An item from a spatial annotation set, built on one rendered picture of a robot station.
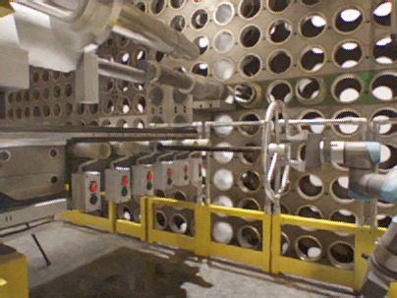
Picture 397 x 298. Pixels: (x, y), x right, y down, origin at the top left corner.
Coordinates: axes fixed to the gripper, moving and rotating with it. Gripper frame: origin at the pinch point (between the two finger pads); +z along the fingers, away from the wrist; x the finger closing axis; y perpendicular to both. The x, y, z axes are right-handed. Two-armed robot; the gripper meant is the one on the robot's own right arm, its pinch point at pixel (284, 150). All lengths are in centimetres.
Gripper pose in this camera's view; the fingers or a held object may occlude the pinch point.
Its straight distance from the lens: 111.3
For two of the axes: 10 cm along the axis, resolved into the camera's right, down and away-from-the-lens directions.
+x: 1.7, -9.5, 2.5
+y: 4.7, 3.0, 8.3
